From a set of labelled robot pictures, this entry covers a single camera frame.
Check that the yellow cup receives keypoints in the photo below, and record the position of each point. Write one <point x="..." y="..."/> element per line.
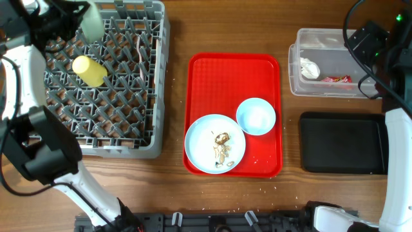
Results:
<point x="90" y="71"/>

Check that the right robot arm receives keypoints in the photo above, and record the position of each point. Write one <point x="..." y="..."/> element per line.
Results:
<point x="386" y="58"/>

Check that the red snack wrapper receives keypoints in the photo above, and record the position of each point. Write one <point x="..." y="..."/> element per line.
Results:
<point x="341" y="79"/>

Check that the black tray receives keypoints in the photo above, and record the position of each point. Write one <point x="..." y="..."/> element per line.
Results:
<point x="347" y="143"/>

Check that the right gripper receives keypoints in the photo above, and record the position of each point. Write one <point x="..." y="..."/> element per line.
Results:
<point x="378" y="36"/>

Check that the grey dishwasher rack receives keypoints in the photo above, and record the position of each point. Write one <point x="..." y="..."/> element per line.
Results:
<point x="124" y="117"/>

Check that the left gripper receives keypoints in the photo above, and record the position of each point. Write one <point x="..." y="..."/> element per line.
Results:
<point x="74" y="19"/>

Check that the pink utensil in rack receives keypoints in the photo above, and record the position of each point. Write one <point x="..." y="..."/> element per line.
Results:
<point x="140" y="63"/>

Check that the clear plastic bin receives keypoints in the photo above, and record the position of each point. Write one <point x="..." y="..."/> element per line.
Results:
<point x="325" y="47"/>

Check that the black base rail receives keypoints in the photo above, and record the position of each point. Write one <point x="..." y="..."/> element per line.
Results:
<point x="277" y="221"/>

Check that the small light blue bowl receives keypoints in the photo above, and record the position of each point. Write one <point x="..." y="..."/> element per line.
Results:
<point x="256" y="116"/>

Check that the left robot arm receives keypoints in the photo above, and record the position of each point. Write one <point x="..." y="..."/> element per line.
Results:
<point x="37" y="143"/>

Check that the large light blue plate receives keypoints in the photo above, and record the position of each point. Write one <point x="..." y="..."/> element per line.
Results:
<point x="199" y="141"/>

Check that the green bowl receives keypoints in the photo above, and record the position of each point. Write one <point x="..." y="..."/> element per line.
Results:
<point x="92" y="24"/>

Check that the food scraps on plate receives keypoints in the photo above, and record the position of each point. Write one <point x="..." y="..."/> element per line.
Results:
<point x="222" y="150"/>

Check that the white napkin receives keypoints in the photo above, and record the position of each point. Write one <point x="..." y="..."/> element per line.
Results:
<point x="309" y="69"/>

